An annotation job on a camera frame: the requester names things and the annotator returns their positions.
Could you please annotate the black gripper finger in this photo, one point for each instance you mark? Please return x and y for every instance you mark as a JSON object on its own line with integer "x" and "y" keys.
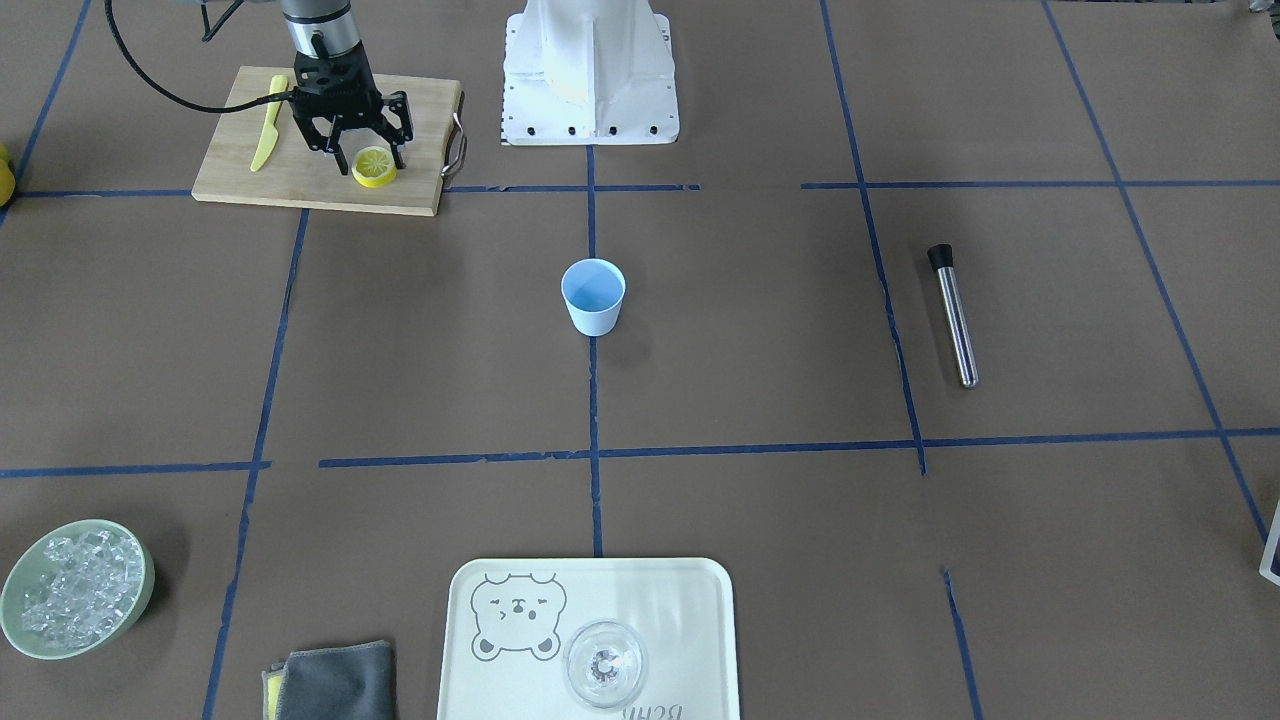
{"x": 392, "y": 121}
{"x": 322, "y": 134}

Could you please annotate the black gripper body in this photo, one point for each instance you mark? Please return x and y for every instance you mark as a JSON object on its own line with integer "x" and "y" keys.
{"x": 398, "y": 108}

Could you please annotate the yellow lemon slice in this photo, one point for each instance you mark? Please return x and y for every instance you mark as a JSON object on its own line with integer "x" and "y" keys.
{"x": 374, "y": 167}

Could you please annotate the steel muddler black tip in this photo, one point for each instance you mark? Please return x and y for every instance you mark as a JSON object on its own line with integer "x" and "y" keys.
{"x": 941, "y": 258}

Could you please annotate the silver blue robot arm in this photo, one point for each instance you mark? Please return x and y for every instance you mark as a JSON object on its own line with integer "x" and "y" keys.
{"x": 322, "y": 28}

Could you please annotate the light blue cup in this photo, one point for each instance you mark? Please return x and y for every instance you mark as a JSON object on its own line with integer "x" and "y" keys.
{"x": 593, "y": 290}

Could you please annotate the yellow plastic knife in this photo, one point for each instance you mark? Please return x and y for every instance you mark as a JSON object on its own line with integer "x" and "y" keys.
{"x": 269, "y": 134}

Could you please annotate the green bowl of ice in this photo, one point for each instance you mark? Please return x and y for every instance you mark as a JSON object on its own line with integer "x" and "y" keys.
{"x": 80, "y": 587}

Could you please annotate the cream bear tray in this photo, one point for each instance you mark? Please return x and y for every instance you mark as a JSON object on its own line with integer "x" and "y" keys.
{"x": 509, "y": 623}

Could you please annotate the grey folded cloth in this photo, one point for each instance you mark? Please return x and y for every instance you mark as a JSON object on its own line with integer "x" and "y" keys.
{"x": 353, "y": 682}

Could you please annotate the clear wine glass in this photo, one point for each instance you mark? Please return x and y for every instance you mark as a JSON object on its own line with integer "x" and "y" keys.
{"x": 605, "y": 665}

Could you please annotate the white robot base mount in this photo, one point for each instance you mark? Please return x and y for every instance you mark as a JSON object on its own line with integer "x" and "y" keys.
{"x": 589, "y": 73}

